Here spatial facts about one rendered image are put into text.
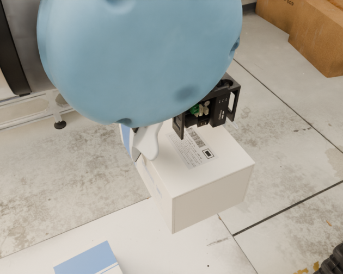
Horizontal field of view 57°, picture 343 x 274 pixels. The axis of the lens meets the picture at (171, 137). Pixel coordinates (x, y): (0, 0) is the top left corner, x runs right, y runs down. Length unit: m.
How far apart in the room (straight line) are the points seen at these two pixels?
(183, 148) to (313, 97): 2.16
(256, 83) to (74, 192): 1.56
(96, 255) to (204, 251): 0.26
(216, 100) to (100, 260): 0.48
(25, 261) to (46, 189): 1.04
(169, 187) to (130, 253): 0.46
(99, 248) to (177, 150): 0.38
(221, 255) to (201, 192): 0.44
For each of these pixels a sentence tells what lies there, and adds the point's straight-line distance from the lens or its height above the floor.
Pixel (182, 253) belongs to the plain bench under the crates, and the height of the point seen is 0.70.
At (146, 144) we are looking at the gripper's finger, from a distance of 0.39.
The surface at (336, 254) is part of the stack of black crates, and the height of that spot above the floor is 0.48.
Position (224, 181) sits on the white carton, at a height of 1.12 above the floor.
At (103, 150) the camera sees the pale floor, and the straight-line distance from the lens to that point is 1.98.
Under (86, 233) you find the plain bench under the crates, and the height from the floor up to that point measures 0.70.
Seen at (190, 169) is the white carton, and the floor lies 1.13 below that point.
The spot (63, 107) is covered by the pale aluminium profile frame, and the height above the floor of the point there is 0.15.
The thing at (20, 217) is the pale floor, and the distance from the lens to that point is 1.84.
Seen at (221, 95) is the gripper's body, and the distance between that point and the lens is 0.34.
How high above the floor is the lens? 1.44
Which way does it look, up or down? 46 degrees down
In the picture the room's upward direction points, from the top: straight up
